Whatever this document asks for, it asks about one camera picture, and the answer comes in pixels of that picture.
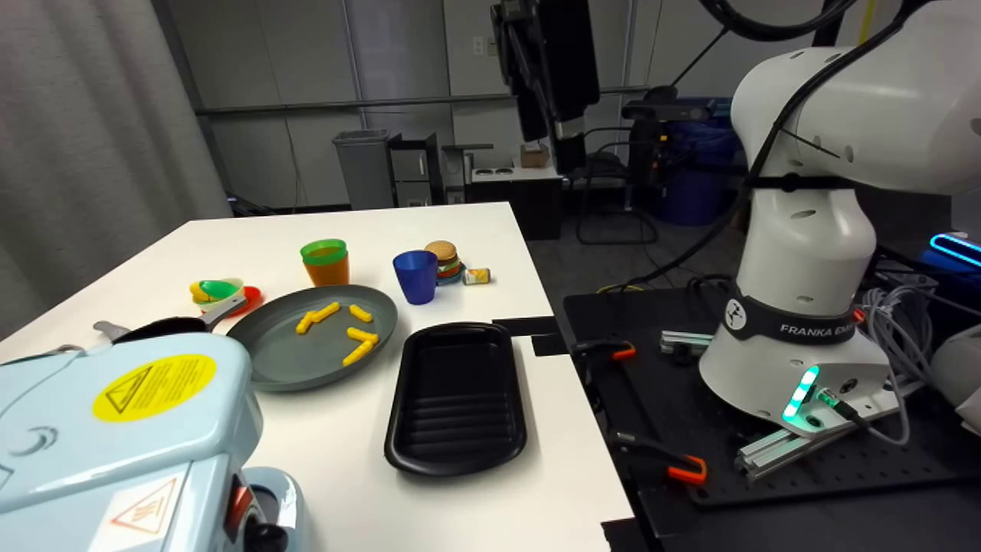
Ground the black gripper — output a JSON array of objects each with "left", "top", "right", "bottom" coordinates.
[{"left": 489, "top": 0, "right": 603, "bottom": 144}]

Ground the light blue coffeemaker toaster oven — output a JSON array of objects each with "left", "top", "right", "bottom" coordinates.
[{"left": 0, "top": 333, "right": 309, "bottom": 552}]

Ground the dark desk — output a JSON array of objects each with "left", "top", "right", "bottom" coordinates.
[{"left": 464, "top": 164, "right": 566, "bottom": 242}]

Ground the black chair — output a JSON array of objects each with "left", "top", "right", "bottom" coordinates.
[{"left": 565, "top": 124, "right": 662, "bottom": 250}]

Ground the blue barrel bin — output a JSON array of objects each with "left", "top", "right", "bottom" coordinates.
[{"left": 652, "top": 97, "right": 746, "bottom": 228}]

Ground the toy burger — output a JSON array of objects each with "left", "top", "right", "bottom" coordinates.
[{"left": 423, "top": 236, "right": 469, "bottom": 288}]

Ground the grey cabinet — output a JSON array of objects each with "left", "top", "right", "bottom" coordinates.
[{"left": 331, "top": 130, "right": 396, "bottom": 212}]

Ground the blue plastic cup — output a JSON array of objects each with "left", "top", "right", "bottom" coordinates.
[{"left": 388, "top": 250, "right": 441, "bottom": 306}]

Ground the black clamp with orange tip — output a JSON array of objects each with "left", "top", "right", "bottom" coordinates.
[
  {"left": 569, "top": 339, "right": 640, "bottom": 368},
  {"left": 610, "top": 426, "right": 711, "bottom": 491}
]

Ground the green plastic cup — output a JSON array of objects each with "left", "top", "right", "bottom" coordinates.
[{"left": 298, "top": 236, "right": 354, "bottom": 270}]

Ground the orange plastic cup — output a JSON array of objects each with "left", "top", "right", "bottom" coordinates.
[{"left": 303, "top": 258, "right": 354, "bottom": 291}]

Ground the black rectangular tray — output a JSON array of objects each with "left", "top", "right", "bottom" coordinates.
[{"left": 383, "top": 318, "right": 531, "bottom": 481}]

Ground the black perforated base board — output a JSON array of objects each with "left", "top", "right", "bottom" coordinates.
[{"left": 558, "top": 285, "right": 981, "bottom": 511}]

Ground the red toy plate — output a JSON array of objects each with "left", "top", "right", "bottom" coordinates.
[{"left": 201, "top": 285, "right": 266, "bottom": 327}]

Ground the grey round plate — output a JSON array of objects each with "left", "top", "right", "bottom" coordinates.
[{"left": 223, "top": 282, "right": 405, "bottom": 396}]

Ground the blue lit device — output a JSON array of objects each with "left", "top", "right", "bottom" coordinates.
[{"left": 925, "top": 231, "right": 981, "bottom": 275}]

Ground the grey curtain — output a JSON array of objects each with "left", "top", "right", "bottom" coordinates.
[{"left": 0, "top": 0, "right": 234, "bottom": 341}]

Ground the black base cable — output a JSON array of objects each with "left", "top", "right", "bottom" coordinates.
[{"left": 594, "top": 197, "right": 761, "bottom": 298}]

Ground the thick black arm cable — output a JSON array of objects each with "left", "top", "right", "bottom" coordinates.
[{"left": 700, "top": 0, "right": 854, "bottom": 43}]

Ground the black table bracket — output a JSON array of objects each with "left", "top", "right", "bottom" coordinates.
[{"left": 486, "top": 317, "right": 566, "bottom": 360}]

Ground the short aluminium rail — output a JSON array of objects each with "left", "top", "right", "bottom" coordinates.
[{"left": 655, "top": 327, "right": 716, "bottom": 361}]

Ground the grey cable bundle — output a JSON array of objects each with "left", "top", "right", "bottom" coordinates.
[{"left": 854, "top": 280, "right": 937, "bottom": 450}]

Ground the long aluminium rail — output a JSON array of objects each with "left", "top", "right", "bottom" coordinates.
[{"left": 733, "top": 383, "right": 928, "bottom": 485}]

